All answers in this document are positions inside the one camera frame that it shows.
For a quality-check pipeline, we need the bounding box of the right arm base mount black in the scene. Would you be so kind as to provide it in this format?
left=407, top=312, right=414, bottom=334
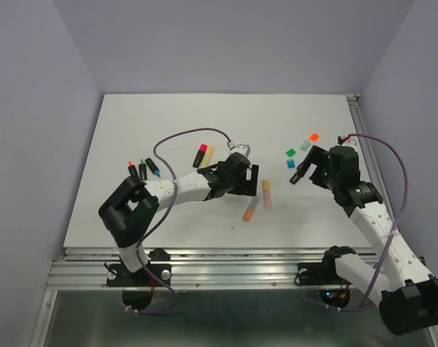
left=294, top=262, right=343, bottom=286

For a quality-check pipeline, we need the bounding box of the pastel pink highlighter orange cap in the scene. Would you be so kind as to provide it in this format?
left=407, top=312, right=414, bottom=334
left=262, top=179, right=272, bottom=211

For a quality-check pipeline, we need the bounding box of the black highlighter orange tip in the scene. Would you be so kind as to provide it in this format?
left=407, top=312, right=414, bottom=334
left=128, top=161, right=139, bottom=179

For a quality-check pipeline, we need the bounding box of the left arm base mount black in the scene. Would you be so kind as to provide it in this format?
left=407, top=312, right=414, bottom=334
left=104, top=248, right=172, bottom=288

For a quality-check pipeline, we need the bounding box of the black highlighter pink cap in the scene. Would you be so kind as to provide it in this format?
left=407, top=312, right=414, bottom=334
left=192, top=144, right=207, bottom=168

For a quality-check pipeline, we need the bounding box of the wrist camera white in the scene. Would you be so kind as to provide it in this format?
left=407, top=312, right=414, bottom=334
left=228, top=142, right=251, bottom=158
left=337, top=135, right=358, bottom=149

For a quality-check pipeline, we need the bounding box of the grey highlighter orange cap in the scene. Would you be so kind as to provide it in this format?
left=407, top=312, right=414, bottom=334
left=242, top=195, right=261, bottom=222

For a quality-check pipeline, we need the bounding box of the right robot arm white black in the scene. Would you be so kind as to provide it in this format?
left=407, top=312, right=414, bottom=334
left=291, top=145, right=438, bottom=335

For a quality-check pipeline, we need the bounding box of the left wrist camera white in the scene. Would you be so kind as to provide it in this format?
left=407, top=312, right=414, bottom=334
left=228, top=142, right=251, bottom=158

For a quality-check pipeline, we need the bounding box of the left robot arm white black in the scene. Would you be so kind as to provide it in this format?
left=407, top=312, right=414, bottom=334
left=98, top=153, right=259, bottom=285

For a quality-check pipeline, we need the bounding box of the aluminium right rail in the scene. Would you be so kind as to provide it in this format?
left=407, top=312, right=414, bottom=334
left=346, top=94, right=409, bottom=231

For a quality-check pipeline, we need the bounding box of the black highlighter purple cap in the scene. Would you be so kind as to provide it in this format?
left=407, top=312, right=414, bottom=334
left=289, top=172, right=301, bottom=184

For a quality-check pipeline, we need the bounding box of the black highlighter green cap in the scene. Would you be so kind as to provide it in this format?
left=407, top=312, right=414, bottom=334
left=138, top=159, right=147, bottom=181

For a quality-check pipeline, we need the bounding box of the pale yellow highlighter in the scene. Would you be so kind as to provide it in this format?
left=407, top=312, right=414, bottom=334
left=199, top=145, right=214, bottom=168

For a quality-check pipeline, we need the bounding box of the orange pen cap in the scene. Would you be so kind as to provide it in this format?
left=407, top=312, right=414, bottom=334
left=309, top=133, right=319, bottom=142

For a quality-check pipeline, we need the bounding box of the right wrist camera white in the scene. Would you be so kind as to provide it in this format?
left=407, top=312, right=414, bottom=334
left=337, top=135, right=358, bottom=149

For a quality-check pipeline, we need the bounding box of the pastel green pen cap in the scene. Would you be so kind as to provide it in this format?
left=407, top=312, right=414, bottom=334
left=300, top=140, right=312, bottom=151

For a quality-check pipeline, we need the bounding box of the aluminium front rail frame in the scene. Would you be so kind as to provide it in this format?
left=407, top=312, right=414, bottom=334
left=30, top=247, right=437, bottom=347

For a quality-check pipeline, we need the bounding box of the black highlighter blue cap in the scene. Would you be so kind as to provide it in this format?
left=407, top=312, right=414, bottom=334
left=145, top=158, right=160, bottom=177

